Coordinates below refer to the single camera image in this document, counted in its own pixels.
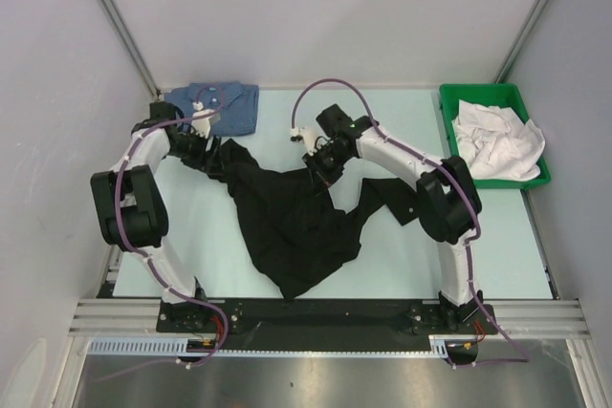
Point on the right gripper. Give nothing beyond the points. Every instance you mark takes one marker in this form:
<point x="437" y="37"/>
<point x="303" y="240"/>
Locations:
<point x="320" y="179"/>

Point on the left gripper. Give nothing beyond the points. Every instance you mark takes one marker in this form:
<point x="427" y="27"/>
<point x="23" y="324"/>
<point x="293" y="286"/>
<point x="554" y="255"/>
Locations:
<point x="207" y="162"/>

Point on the black long sleeve shirt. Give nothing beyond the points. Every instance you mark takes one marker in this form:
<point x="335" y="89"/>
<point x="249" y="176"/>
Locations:
<point x="294" y="236"/>

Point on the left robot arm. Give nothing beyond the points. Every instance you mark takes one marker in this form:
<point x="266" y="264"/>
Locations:
<point x="130" y="208"/>

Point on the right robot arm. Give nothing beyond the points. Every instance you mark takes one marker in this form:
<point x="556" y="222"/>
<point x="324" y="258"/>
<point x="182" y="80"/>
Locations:
<point x="447" y="203"/>

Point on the blue checkered folded shirt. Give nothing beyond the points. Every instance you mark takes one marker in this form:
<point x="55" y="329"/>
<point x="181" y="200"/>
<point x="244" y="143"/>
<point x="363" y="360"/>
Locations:
<point x="240" y="111"/>

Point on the white crumpled shirt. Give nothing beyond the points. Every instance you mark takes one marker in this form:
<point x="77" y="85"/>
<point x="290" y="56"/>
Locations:
<point x="496" y="144"/>

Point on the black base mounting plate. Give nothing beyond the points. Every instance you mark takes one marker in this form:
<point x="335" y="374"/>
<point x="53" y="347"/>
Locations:
<point x="326" y="325"/>

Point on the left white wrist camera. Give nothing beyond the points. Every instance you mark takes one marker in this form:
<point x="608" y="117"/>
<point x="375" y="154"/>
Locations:
<point x="203" y="119"/>

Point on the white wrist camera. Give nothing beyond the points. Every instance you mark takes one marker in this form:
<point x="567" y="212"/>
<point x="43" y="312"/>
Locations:
<point x="203" y="119"/>
<point x="307" y="137"/>

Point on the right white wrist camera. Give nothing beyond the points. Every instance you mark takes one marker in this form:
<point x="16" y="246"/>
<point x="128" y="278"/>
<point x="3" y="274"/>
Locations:
<point x="307" y="137"/>

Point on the left corner frame post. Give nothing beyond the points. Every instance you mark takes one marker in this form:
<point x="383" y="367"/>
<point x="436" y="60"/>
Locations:
<point x="127" y="41"/>

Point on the corner frame post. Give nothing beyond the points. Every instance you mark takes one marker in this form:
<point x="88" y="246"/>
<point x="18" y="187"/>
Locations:
<point x="526" y="30"/>
<point x="127" y="41"/>

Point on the slotted cable duct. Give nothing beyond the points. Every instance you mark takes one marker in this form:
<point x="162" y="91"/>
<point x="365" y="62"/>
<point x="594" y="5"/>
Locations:
<point x="184" y="347"/>

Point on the aluminium frame rail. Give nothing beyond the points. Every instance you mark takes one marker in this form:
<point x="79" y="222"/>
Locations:
<point x="520" y="319"/>

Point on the right corner frame post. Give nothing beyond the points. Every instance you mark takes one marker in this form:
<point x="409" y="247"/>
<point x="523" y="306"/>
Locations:
<point x="526" y="30"/>

